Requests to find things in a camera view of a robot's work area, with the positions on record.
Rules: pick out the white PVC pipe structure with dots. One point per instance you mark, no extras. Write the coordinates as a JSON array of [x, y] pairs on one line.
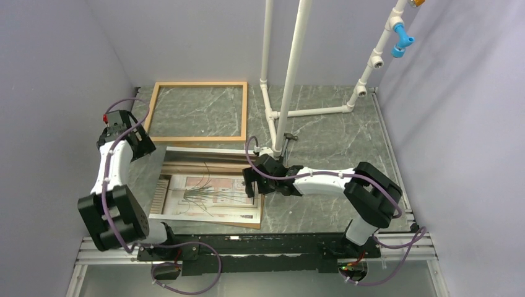
[[277, 120]]

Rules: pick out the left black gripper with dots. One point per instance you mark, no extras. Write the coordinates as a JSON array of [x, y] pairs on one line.
[[144, 147]]

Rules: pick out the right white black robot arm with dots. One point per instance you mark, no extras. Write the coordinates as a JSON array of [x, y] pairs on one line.
[[373, 195]]

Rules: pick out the yellow pipe cap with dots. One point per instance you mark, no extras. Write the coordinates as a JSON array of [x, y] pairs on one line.
[[416, 3]]

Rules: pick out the blue pipe fitting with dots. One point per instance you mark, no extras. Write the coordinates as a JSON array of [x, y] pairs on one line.
[[404, 41]]

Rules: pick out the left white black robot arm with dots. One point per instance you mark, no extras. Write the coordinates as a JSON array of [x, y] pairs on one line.
[[111, 213]]

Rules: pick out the wooden picture frame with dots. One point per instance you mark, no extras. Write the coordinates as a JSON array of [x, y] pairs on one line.
[[192, 139]]

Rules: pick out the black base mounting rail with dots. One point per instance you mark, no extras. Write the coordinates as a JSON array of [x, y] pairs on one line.
[[270, 252]]

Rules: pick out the aluminium extrusion rail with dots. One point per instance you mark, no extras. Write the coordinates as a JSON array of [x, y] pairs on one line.
[[88, 255]]

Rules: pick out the brown fibreboard backing panel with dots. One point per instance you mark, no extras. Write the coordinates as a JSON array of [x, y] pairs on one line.
[[246, 224]]

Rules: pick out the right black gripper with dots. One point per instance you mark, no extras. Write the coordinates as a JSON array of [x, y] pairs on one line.
[[250, 176]]

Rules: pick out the clear glass pane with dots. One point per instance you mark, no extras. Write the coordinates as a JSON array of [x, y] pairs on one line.
[[197, 158]]

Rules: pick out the black handle hammer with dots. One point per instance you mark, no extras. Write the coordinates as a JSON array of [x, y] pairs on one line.
[[288, 137]]

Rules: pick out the printed plant photo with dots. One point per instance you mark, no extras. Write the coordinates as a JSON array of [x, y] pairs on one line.
[[207, 197]]

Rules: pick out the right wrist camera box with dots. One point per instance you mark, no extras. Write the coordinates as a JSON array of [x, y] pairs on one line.
[[263, 151]]

